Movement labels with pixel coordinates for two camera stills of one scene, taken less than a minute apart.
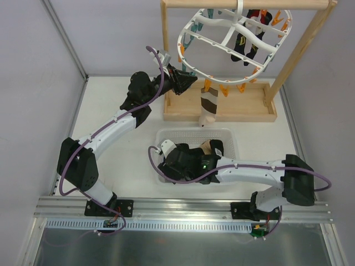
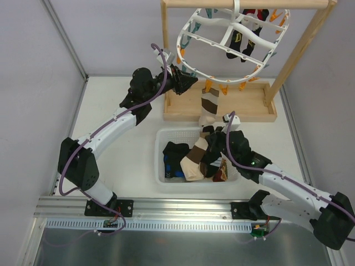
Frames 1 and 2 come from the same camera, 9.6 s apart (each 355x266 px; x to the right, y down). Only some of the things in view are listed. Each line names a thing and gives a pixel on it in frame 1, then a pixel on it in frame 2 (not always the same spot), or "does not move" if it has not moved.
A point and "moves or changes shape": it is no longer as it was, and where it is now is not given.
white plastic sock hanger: (226, 47) does not move
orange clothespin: (207, 83) does not move
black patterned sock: (263, 17) moves or changes shape
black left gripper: (175, 82) does not move
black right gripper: (172, 159) -> (217, 141)
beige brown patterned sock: (208, 106) does not move
